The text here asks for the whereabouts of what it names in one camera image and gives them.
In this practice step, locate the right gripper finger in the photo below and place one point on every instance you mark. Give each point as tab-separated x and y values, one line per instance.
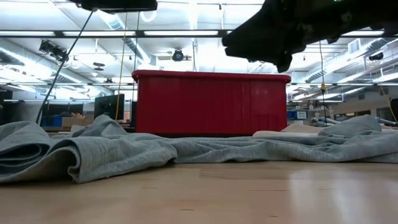
258	31
267	54

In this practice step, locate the grey t-shirt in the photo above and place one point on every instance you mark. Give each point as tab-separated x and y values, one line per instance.
124	149

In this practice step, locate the red plastic laundry bin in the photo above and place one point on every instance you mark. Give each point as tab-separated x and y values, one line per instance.
211	102

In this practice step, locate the beige canvas tote bag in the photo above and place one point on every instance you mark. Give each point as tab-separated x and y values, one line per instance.
295	130

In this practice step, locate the black computer monitor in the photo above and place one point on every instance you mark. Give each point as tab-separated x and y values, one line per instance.
107	107

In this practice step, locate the brown cardboard box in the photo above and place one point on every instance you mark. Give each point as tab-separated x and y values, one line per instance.
76	121

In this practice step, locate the black ceiling light rail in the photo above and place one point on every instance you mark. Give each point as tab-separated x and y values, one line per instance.
124	36

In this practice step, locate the small round ceiling camera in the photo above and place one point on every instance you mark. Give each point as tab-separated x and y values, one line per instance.
178	55

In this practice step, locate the black ceiling camera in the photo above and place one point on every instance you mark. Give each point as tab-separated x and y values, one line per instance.
53	49

